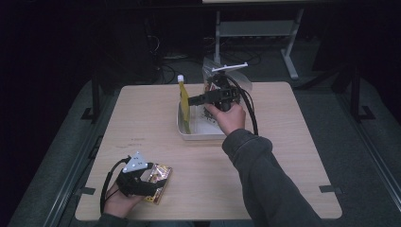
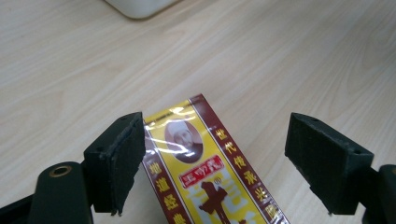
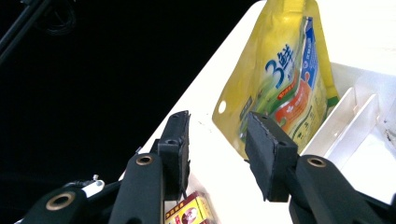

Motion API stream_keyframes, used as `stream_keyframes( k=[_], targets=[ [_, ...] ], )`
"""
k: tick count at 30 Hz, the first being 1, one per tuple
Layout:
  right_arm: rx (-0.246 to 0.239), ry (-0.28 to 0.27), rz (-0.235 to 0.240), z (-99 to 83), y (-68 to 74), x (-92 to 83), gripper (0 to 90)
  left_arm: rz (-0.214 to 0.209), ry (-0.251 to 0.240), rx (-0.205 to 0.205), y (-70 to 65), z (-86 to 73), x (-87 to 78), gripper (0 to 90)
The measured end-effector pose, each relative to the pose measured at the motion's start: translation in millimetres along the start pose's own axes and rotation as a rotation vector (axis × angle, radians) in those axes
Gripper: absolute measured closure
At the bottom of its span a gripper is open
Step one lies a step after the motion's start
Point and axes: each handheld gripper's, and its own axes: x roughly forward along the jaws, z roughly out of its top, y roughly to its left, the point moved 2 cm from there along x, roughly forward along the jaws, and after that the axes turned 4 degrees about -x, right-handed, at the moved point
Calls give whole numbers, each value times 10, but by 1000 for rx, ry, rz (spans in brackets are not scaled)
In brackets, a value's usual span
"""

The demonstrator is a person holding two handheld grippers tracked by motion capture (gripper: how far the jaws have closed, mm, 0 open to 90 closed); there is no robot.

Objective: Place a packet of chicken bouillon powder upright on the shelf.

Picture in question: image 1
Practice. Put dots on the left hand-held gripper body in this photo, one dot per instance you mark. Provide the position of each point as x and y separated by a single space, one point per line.
134 183

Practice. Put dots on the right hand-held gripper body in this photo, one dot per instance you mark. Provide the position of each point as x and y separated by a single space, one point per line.
225 94

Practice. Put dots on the yellow green duck print packet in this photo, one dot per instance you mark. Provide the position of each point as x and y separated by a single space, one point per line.
184 101

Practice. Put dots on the golden yellow snack packet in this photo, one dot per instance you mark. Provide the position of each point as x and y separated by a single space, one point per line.
162 171

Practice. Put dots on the white plastic tray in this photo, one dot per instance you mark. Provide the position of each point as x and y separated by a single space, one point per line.
205 131

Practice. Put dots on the person's left hand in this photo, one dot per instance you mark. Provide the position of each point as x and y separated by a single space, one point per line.
118 205

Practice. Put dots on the person's right hand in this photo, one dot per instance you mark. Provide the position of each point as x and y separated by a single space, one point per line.
231 121

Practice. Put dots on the grey tape strip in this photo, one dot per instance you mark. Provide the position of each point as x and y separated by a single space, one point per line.
85 191
330 189

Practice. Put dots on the black metal stand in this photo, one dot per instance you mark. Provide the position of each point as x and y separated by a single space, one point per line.
356 94
95 94

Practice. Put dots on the white metal desk frame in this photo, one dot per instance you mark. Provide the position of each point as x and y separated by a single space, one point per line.
255 28

